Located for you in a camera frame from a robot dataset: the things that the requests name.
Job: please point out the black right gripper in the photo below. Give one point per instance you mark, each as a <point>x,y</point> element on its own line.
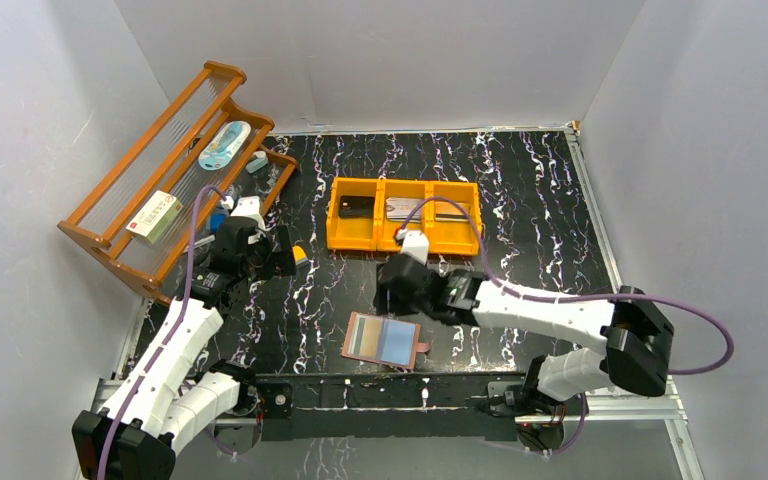
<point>380,300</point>

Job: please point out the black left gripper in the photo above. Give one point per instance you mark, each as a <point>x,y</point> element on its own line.
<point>277,258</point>

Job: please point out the pink leather card holder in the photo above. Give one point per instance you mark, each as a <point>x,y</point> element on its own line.
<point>400,343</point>

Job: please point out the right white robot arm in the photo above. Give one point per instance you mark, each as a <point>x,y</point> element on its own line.
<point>622,339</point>

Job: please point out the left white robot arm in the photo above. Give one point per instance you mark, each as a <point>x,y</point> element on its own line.
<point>160,407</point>

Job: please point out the tan striped card in holder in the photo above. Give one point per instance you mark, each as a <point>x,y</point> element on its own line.
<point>364,337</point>

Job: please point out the card stack middle bin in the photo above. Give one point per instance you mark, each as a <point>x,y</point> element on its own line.
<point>397,209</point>

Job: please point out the card in right bin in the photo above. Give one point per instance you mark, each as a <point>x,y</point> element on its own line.
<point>447,212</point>

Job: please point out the small yellow grey box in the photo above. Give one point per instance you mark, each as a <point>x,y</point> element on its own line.
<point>300,256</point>

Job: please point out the blue round cap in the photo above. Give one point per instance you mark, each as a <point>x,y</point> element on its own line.
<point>215,222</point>

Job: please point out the blue white tape roll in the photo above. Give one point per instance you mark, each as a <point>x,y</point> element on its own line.
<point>229,200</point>

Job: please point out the yellow three-compartment bin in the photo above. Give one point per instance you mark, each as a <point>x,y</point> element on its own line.
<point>379,235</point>

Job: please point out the white orange marker pen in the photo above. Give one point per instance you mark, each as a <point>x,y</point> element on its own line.
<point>198,243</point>

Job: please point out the white green medicine box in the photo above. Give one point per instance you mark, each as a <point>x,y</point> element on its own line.
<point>155,217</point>

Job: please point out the blue white toothbrush package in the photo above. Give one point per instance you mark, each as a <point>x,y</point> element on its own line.
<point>224,146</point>

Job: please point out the orange wooden shelf rack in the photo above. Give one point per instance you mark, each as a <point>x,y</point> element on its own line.
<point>165,159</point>

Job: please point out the black metal base rail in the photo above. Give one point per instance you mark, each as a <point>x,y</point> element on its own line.
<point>402,405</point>

